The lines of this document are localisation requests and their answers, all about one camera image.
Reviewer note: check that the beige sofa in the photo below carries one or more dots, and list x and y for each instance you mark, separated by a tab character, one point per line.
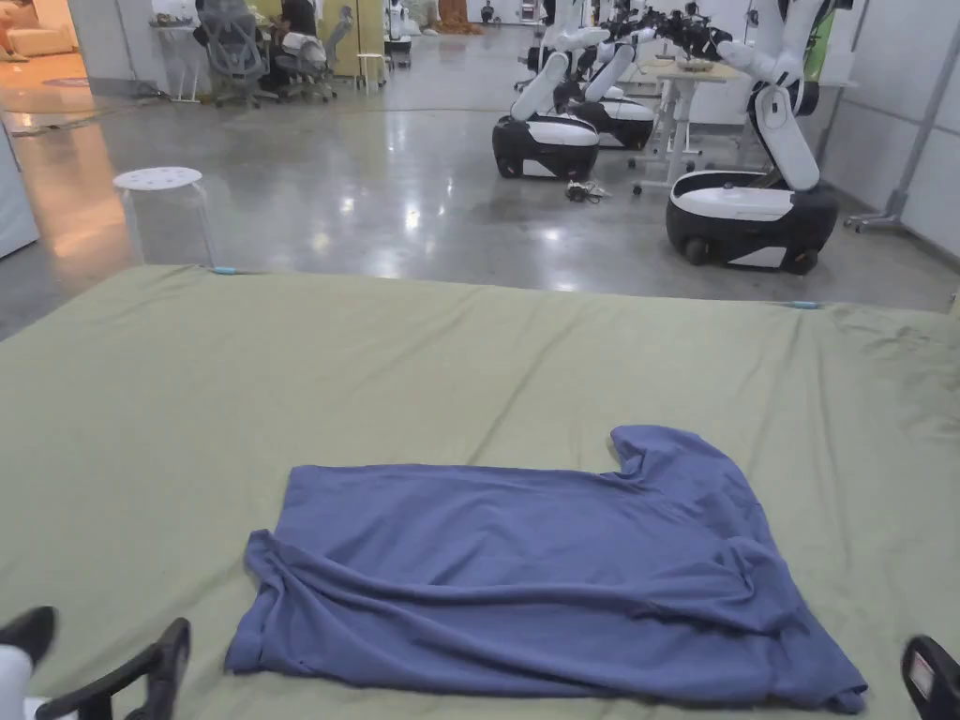
34	34

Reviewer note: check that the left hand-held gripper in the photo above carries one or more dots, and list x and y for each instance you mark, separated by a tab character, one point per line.
10	671

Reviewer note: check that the bed with pale green sheet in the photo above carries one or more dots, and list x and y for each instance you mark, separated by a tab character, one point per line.
225	412

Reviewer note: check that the blue shirt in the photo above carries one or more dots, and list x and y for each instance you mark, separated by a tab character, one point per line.
510	555

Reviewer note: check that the white desk with wooden top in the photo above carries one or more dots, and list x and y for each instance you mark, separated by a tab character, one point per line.
686	112

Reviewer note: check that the white and black wheeled robot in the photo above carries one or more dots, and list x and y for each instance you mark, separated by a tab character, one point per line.
544	139
626	112
750	202

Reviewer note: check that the light blue sheet clip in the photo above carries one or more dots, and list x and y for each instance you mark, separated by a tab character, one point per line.
225	270
804	306

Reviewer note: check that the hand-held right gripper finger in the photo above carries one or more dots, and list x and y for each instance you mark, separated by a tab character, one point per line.
934	679

